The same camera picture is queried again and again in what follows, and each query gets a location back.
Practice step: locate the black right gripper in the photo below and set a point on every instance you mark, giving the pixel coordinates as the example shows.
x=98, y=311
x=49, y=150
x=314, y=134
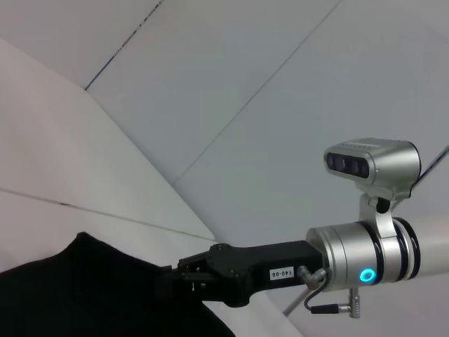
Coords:
x=263, y=267

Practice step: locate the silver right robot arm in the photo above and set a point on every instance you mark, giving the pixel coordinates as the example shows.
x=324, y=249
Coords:
x=350, y=256

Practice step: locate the black shirt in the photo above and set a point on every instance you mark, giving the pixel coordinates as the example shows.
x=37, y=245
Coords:
x=105, y=291

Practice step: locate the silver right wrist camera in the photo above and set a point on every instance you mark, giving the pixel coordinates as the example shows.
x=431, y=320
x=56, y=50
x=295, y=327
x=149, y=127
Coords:
x=379, y=168

